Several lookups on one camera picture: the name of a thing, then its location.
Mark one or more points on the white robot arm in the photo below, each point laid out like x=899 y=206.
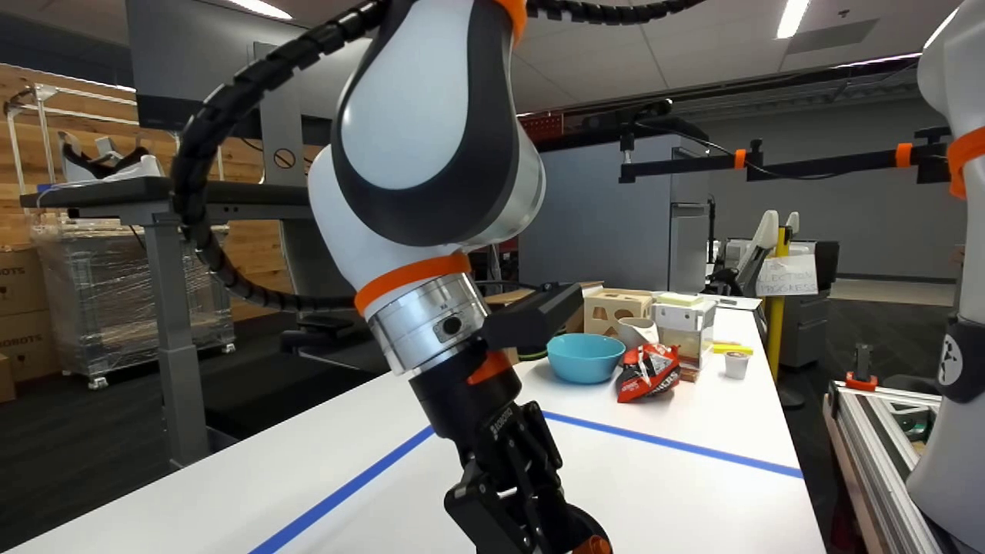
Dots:
x=429 y=164

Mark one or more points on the grey standing desk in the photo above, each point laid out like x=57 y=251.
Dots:
x=126 y=290

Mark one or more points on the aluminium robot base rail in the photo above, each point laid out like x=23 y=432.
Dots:
x=878 y=441

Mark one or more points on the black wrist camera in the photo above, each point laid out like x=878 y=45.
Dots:
x=532 y=319

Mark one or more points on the white cardboard box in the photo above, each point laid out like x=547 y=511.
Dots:
x=680 y=324

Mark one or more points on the wooden toy box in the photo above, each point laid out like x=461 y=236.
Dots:
x=607 y=305

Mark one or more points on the blue bowl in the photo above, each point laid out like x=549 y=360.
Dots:
x=584 y=359

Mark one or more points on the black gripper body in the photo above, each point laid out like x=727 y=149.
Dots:
x=508 y=496

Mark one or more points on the blue tape line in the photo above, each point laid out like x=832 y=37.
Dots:
x=494 y=461

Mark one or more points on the small white cup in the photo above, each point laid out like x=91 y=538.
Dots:
x=734 y=359

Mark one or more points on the red snack bag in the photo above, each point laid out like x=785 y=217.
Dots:
x=649 y=369

